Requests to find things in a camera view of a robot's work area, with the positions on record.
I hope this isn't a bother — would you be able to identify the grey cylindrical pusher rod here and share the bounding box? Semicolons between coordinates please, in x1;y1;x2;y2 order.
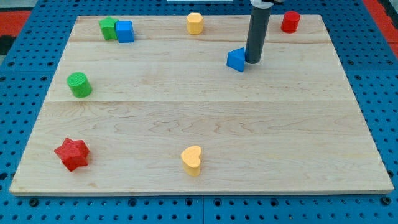
245;6;271;64

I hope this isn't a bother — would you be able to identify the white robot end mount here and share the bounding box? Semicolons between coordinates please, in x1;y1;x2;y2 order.
250;0;284;7

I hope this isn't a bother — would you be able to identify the blue triangle block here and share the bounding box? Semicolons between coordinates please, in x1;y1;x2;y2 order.
226;47;245;72

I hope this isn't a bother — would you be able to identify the red cylinder block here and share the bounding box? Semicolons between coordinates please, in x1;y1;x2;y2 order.
280;11;301;34

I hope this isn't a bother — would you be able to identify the yellow hexagon block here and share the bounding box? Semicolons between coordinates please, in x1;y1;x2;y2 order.
186;12;204;35

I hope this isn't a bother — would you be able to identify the blue cube block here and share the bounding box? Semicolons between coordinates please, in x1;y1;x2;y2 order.
115;21;134;43

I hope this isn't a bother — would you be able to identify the green star block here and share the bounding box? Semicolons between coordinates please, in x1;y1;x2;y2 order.
98;16;118;40

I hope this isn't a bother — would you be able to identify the wooden board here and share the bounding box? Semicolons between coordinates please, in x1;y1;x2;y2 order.
9;14;394;196

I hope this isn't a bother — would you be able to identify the yellow heart block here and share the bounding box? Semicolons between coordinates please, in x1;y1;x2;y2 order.
180;146;202;177

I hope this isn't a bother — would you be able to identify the green cylinder block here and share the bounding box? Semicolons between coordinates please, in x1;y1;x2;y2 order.
67;72;92;98

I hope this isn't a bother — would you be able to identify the red star block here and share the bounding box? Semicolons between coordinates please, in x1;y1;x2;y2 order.
54;138;90;172

